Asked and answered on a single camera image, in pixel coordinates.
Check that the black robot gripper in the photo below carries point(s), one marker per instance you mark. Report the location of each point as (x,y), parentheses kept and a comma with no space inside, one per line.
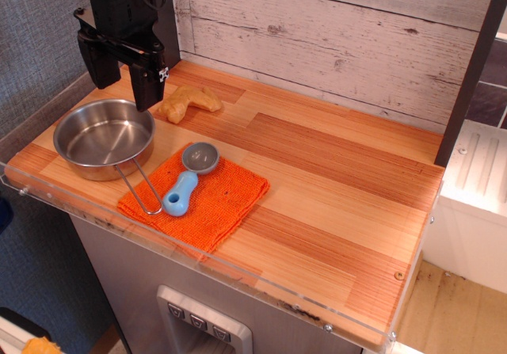
(113,31)

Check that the blue handled grey spoon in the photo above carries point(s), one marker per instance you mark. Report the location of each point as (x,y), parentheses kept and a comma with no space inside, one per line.
(198,159)

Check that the orange knitted napkin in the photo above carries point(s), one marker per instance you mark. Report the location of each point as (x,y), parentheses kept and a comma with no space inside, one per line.
(219,203)

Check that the yellow toy ginger piece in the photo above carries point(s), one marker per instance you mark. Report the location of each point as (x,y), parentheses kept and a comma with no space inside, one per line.
(175,106)

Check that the stainless steel pot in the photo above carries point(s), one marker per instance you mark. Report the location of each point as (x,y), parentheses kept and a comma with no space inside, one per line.
(107,140)

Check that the grey toy fridge cabinet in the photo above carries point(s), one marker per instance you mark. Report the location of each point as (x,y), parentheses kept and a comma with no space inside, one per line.
(130,275)

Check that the silver dispenser panel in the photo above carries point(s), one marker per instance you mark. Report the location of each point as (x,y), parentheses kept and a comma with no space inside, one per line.
(196,328)

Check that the yellow object bottom left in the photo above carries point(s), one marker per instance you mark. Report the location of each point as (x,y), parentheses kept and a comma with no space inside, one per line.
(40,345)

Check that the clear acrylic edge guard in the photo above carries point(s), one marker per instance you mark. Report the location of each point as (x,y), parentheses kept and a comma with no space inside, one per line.
(348,292)

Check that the white toy sink unit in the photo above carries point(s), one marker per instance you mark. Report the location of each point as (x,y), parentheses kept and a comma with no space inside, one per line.
(467,232)

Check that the dark right post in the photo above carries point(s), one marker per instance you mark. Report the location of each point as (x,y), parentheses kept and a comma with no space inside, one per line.
(486,37)

